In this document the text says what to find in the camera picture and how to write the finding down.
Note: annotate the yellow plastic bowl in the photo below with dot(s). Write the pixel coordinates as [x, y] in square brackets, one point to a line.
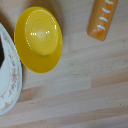
[40, 40]

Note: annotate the white floral rim plate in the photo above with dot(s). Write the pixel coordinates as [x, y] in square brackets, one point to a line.
[11, 80]

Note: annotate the orange rectangular block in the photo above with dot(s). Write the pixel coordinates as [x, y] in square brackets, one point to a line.
[101, 18]

